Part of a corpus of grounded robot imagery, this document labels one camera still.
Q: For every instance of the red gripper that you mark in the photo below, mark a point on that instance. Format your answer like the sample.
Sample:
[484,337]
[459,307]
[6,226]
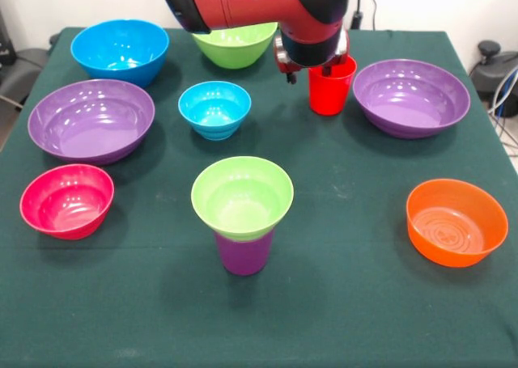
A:
[280,56]

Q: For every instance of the red cup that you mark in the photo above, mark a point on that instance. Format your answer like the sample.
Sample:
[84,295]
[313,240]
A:
[328,97]

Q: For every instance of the small green bowl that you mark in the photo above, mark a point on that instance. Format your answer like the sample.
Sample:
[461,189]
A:
[243,206]

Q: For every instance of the purple cup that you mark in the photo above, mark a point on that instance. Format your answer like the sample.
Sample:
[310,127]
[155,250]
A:
[243,259]

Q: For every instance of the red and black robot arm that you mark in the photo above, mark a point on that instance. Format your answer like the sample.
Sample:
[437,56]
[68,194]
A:
[251,4]

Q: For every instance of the large green bowl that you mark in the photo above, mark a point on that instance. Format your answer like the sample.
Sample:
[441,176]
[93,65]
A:
[234,52]

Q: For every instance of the small blue bowl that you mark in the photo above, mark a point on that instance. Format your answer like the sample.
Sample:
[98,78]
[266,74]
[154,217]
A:
[214,113]

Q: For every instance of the wide purple bowl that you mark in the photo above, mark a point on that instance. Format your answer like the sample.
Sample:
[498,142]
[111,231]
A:
[425,101]
[89,133]

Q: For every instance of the black grey machine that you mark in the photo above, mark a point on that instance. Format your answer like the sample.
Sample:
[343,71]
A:
[498,68]

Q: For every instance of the large blue bowl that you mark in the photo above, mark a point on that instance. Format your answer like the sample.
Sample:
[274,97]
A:
[101,40]

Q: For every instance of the orange bowl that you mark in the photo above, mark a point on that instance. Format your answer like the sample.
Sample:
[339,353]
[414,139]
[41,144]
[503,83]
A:
[453,255]

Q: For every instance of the dark green tablecloth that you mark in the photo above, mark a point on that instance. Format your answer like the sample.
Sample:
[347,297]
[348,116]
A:
[243,323]

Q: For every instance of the pink bowl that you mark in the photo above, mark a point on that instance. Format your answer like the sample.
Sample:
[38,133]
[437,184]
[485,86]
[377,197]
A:
[64,210]

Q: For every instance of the black office chair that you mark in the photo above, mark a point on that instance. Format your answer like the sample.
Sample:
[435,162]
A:
[24,68]

